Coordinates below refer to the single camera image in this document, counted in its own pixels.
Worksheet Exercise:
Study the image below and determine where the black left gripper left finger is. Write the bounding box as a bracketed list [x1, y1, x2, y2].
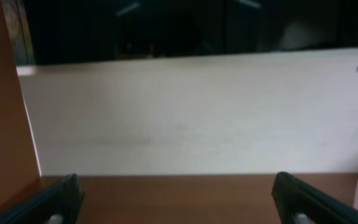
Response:
[0, 174, 85, 224]

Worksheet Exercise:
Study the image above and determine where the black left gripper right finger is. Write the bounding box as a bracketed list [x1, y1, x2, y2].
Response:
[272, 172, 358, 224]

